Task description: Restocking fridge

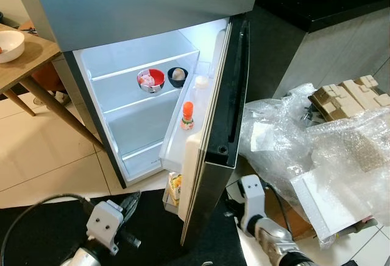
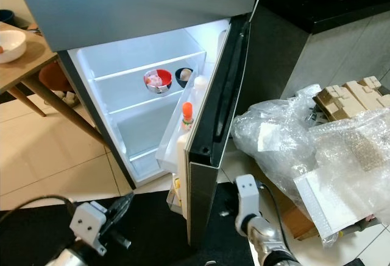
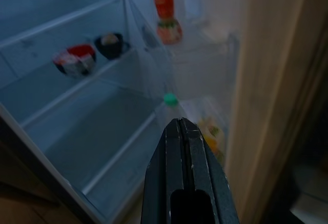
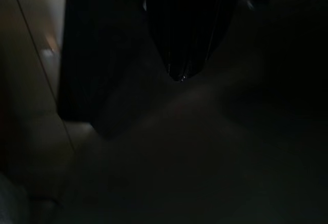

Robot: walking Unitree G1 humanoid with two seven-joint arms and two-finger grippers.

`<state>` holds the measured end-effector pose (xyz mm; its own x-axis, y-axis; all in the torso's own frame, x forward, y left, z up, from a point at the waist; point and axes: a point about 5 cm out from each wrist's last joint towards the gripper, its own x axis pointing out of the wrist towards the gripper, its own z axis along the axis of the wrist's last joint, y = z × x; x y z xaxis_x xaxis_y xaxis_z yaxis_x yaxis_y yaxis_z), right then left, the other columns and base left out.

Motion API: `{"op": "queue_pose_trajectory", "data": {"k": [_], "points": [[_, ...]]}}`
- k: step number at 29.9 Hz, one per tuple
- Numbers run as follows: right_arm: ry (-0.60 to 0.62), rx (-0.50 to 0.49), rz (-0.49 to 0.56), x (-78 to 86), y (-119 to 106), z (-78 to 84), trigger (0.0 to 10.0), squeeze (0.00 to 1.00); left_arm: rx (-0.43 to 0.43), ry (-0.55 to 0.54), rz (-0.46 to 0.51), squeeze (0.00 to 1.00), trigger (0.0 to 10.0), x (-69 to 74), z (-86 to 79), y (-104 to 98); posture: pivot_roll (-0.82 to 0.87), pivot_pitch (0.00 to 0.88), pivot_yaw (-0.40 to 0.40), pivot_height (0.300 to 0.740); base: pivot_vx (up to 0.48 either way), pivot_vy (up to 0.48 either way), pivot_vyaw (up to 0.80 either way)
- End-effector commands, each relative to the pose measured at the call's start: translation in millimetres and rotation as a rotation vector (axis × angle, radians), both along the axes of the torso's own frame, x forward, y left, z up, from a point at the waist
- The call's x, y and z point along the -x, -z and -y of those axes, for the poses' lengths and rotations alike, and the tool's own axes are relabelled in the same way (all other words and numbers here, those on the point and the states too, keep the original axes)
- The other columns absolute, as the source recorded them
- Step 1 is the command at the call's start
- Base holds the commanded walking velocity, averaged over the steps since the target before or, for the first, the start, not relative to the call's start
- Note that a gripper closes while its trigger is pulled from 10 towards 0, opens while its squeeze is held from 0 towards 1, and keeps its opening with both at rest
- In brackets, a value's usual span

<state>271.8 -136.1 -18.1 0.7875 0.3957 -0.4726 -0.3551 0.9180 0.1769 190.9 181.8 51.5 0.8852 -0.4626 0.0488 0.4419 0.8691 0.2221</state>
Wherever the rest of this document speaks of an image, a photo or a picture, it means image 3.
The yellow juice bottle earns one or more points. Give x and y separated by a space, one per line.
212 142

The dark blue cup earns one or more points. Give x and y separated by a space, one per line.
110 52

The glass fridge shelf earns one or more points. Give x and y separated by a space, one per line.
64 23
77 90

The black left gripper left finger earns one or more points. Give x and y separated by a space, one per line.
159 170

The steel fridge main door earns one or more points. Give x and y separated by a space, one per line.
269 80

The clear bottle with orange label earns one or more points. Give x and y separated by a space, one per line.
164 3

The pale egg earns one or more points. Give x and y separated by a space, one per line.
110 39

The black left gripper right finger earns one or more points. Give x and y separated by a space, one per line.
210 172

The clear bottle with green cap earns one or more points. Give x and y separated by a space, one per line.
171 100

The red bowl with food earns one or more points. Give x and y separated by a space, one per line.
77 51

